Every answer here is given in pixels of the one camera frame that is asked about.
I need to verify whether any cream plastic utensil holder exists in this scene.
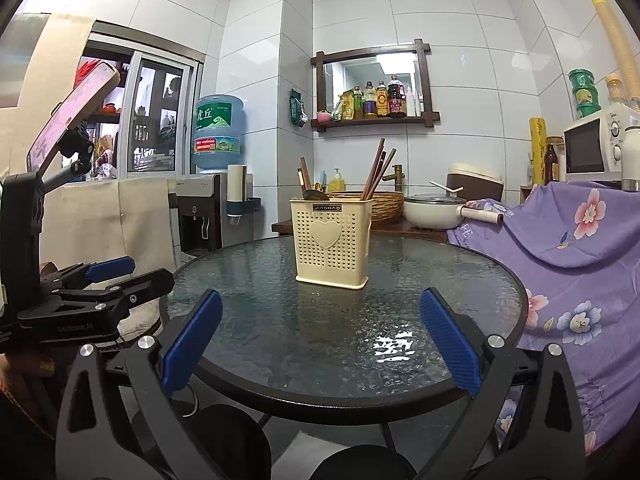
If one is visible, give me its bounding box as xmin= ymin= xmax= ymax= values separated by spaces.
xmin=289 ymin=198 xmax=375 ymax=291

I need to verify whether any white microwave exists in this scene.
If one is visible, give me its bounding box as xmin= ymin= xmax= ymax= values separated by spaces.
xmin=563 ymin=102 xmax=640 ymax=181

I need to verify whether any white thermos jug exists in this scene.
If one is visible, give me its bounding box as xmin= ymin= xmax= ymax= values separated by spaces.
xmin=621 ymin=126 xmax=640 ymax=181

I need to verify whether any purple floral cloth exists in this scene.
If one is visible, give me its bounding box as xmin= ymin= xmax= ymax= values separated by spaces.
xmin=446 ymin=180 xmax=640 ymax=461

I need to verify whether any window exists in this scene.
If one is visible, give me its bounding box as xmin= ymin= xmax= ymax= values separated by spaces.
xmin=75 ymin=22 xmax=206 ymax=181

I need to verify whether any wooden framed mirror shelf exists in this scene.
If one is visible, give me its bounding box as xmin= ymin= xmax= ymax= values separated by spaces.
xmin=310 ymin=38 xmax=441 ymax=133

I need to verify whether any woven pattern basin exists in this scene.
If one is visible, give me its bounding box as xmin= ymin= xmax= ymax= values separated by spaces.
xmin=327 ymin=190 xmax=405 ymax=226

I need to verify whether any blue water jug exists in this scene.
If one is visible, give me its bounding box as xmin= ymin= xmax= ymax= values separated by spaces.
xmin=192 ymin=94 xmax=247 ymax=173

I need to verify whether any brown and white rice cooker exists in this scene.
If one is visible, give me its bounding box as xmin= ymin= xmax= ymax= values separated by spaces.
xmin=446 ymin=161 xmax=504 ymax=203

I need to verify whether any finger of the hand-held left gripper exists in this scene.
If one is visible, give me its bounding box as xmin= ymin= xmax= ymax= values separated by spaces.
xmin=40 ymin=256 xmax=137 ymax=292
xmin=47 ymin=268 xmax=176 ymax=331

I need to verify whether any smartphone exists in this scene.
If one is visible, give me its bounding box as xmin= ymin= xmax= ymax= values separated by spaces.
xmin=26 ymin=60 xmax=121 ymax=173

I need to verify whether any beige cloth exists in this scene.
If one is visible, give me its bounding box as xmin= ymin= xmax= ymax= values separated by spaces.
xmin=40 ymin=177 xmax=178 ymax=273

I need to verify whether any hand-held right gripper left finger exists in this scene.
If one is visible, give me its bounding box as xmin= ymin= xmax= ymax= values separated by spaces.
xmin=55 ymin=288 xmax=224 ymax=480

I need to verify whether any white cup tube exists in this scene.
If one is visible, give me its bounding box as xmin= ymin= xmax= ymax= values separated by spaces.
xmin=227 ymin=163 xmax=247 ymax=203

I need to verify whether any bottle with purple label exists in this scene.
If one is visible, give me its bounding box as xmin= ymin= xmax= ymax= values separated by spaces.
xmin=362 ymin=81 xmax=378 ymax=120

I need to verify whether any beige cardboard sheet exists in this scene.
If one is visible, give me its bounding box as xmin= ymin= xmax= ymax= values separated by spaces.
xmin=0 ymin=10 xmax=96 ymax=111

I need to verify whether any white saucepan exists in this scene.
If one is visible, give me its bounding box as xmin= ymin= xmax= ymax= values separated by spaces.
xmin=402 ymin=194 xmax=506 ymax=232

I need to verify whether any brown glass bottle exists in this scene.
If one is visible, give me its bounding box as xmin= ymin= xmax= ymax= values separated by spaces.
xmin=543 ymin=143 xmax=560 ymax=184

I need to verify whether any brass bamboo faucet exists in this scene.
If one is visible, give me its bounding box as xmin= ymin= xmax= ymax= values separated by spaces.
xmin=382 ymin=164 xmax=404 ymax=193

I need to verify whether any green packet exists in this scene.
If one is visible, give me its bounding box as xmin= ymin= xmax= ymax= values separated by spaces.
xmin=289 ymin=89 xmax=310 ymax=128

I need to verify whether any cream corrugated tube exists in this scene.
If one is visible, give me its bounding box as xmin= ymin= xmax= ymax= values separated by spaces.
xmin=585 ymin=0 xmax=640 ymax=111

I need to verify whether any glass pan lid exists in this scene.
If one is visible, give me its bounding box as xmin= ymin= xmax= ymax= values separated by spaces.
xmin=404 ymin=193 xmax=468 ymax=207

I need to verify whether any jar with orange lid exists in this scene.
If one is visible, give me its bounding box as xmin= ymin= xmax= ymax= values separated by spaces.
xmin=605 ymin=73 xmax=628 ymax=111

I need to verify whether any dark sauce bottle red label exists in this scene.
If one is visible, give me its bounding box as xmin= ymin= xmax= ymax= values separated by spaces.
xmin=387 ymin=75 xmax=407 ymax=118

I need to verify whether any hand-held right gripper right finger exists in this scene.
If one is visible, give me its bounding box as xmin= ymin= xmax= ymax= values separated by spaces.
xmin=414 ymin=287 xmax=587 ymax=480

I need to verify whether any yellow bag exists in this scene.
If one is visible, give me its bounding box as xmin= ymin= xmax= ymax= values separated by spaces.
xmin=332 ymin=89 xmax=357 ymax=122

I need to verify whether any water dispenser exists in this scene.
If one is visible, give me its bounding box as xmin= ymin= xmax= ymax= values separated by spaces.
xmin=170 ymin=172 xmax=256 ymax=261

